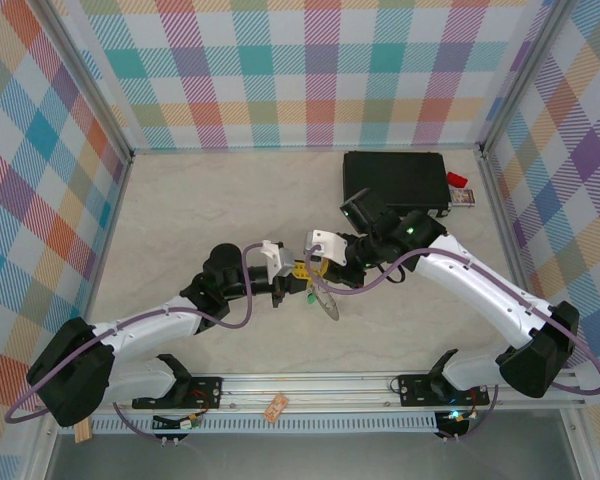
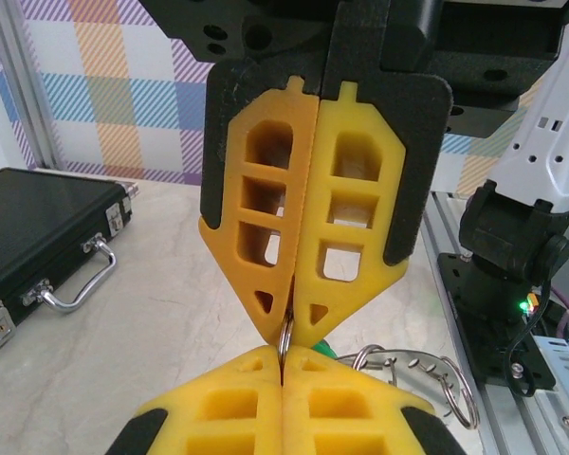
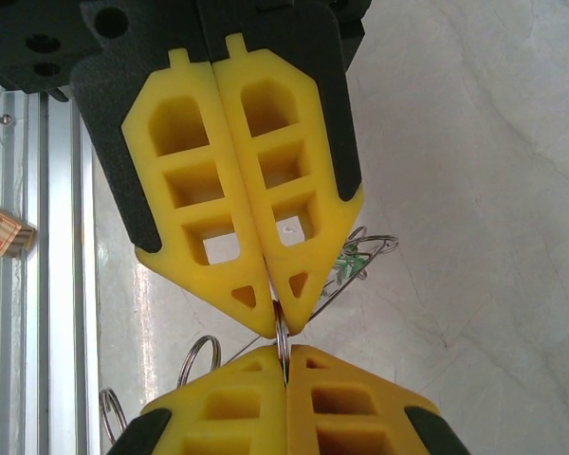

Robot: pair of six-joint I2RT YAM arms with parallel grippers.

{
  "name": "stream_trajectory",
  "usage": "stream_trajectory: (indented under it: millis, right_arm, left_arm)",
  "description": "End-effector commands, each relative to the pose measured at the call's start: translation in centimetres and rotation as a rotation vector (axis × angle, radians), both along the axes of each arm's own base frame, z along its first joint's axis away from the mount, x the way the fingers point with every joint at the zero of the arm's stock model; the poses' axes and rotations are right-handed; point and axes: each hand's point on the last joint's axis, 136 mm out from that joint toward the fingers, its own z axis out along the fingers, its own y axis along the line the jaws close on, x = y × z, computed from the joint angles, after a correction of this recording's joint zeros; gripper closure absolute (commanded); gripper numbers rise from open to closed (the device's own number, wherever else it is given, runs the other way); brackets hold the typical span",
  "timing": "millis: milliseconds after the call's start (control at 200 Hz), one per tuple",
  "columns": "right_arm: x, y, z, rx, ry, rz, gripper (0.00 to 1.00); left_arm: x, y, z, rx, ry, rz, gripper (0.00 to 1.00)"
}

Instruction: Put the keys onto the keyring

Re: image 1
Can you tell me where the grey metal sheet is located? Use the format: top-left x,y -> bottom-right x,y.
44,433 -> 581,480

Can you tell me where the small printed card box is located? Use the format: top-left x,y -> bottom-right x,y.
449,188 -> 478,208

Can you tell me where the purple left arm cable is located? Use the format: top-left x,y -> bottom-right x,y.
3,243 -> 269,446

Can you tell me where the aluminium frame post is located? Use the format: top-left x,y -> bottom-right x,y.
32,0 -> 136,161
477,0 -> 579,159

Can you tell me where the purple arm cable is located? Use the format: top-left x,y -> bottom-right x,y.
3,243 -> 269,446
303,243 -> 600,445

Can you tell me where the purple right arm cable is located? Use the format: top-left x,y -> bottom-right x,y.
303,243 -> 600,445

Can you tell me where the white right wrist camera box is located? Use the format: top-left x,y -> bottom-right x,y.
302,228 -> 351,267

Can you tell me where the orange paper tag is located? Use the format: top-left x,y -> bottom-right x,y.
263,392 -> 290,422

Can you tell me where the aluminium frame rail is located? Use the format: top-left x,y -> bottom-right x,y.
24,152 -> 137,480
477,149 -> 600,480
129,146 -> 484,154

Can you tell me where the slotted grey cable duct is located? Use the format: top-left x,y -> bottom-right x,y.
87,413 -> 441,436

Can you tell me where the black ribbed case chrome handle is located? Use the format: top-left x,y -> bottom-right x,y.
342,150 -> 455,221

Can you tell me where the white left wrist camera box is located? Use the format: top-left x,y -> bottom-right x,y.
259,239 -> 297,280

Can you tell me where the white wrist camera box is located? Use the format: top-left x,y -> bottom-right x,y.
259,239 -> 297,280
302,228 -> 351,267

